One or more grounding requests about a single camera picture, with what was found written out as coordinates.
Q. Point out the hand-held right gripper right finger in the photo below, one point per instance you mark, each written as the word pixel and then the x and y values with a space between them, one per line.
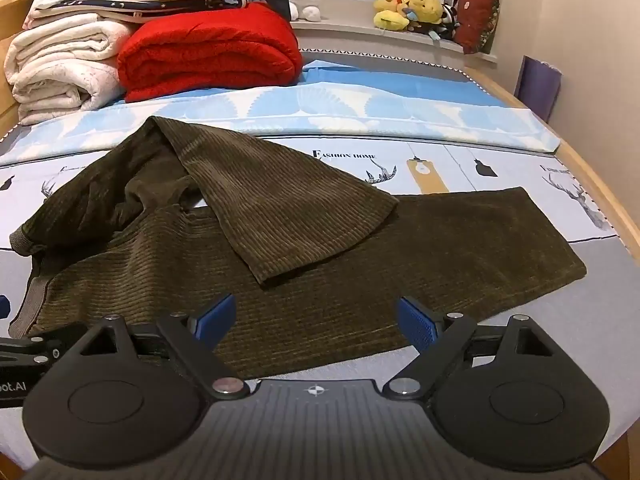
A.
pixel 415 322

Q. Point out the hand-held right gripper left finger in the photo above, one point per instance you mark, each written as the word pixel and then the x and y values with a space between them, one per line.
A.
pixel 220 312

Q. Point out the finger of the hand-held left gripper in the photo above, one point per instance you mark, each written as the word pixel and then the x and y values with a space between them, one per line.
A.
pixel 4 307
pixel 30 349

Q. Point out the printed grey white bed sheet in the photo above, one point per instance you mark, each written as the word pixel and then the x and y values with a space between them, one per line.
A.
pixel 475 195

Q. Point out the blue white patterned quilt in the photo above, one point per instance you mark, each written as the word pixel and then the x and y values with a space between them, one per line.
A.
pixel 350 105

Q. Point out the white fluffy folded blanket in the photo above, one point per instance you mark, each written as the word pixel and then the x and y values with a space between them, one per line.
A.
pixel 55 60

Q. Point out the red folded blanket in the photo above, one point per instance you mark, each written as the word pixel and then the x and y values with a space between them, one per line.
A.
pixel 210 50

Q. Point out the purple box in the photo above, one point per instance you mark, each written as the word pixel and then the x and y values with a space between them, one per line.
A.
pixel 537 87

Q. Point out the white window sill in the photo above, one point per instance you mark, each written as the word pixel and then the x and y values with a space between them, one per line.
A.
pixel 350 35

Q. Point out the black white striped plush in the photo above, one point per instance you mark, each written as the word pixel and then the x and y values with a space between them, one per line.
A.
pixel 445 22

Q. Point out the dark red cushion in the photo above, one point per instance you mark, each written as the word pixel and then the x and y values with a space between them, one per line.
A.
pixel 477 17

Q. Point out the navy starred cloth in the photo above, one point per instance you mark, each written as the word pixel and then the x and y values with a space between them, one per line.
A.
pixel 165 2

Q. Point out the yellow bear plush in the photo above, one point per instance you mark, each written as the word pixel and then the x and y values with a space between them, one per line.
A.
pixel 427 7

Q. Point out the yellow duck plush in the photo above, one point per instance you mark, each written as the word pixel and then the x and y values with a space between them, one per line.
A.
pixel 390 5

